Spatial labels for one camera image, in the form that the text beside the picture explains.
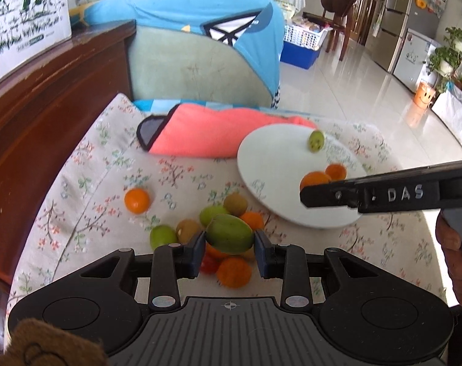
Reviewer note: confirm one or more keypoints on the green potted plant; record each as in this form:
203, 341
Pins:
454, 53

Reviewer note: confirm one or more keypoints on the orange mandarin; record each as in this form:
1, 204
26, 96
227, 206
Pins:
253, 219
335, 171
314, 179
215, 252
137, 200
234, 272

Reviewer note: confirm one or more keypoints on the white round plate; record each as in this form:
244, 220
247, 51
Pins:
276, 167

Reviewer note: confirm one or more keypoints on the pink cloth with black trim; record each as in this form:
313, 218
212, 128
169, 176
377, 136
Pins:
200, 133

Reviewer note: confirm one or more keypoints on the brown wooden furniture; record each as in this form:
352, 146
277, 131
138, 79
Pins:
44, 114

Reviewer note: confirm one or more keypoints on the brown fuzzy cloth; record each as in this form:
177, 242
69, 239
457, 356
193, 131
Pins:
36, 347

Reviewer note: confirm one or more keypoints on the dark wooden chair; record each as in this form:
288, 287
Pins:
337, 3

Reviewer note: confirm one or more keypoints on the silver refrigerator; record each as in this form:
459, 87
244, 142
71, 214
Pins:
398, 19

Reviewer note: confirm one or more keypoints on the white chest freezer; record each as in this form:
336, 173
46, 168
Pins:
412, 57

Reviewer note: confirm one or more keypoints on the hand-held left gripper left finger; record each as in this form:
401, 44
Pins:
196, 255

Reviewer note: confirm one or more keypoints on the cow print cardboard box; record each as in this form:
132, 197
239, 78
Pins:
25, 26

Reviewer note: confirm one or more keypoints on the person's right hand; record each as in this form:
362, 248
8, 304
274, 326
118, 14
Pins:
457, 270

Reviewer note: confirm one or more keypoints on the pale green chair back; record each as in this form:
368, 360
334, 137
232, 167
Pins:
185, 68

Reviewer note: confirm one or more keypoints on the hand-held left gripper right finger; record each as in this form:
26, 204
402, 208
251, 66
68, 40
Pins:
262, 255

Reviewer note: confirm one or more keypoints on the white plastic basket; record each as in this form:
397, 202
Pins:
303, 40

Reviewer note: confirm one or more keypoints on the speckled green jujube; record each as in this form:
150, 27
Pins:
316, 140

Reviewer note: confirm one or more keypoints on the brown kiwi with white spot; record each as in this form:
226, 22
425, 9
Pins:
187, 230

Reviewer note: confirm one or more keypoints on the blue storage bin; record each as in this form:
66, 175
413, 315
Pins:
297, 56

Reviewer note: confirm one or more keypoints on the red cherry tomato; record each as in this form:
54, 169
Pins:
210, 266

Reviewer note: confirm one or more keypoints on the orange smiley bucket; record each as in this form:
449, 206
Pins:
423, 95

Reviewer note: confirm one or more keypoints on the large green jujube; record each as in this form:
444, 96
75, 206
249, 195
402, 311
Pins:
229, 233

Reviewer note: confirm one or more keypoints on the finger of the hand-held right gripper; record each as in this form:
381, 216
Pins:
326, 197

